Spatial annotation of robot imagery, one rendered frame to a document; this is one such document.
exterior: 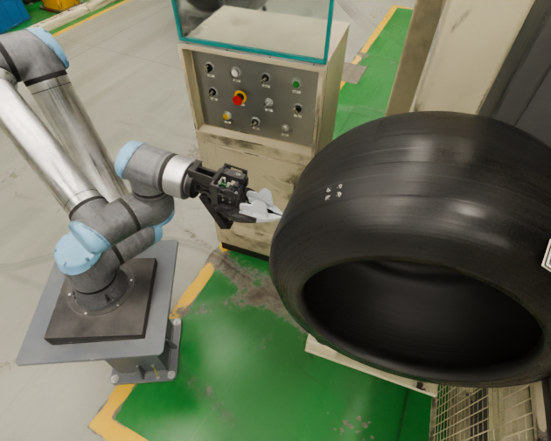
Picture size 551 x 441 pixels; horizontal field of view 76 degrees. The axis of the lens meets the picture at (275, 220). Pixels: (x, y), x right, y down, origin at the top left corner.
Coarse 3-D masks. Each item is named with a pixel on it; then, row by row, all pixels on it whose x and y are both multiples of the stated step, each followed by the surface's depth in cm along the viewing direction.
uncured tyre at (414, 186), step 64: (384, 128) 62; (448, 128) 57; (512, 128) 58; (320, 192) 59; (384, 192) 51; (448, 192) 48; (512, 192) 47; (320, 256) 59; (384, 256) 53; (448, 256) 49; (512, 256) 46; (320, 320) 81; (384, 320) 96; (448, 320) 92; (512, 320) 80; (448, 384) 78; (512, 384) 69
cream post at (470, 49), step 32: (448, 0) 66; (480, 0) 60; (512, 0) 59; (448, 32) 65; (480, 32) 63; (512, 32) 62; (448, 64) 69; (480, 64) 67; (416, 96) 79; (448, 96) 73; (480, 96) 71
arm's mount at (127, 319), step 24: (144, 264) 140; (144, 288) 134; (72, 312) 125; (96, 312) 126; (120, 312) 127; (144, 312) 128; (48, 336) 119; (72, 336) 120; (96, 336) 121; (120, 336) 122; (144, 336) 125
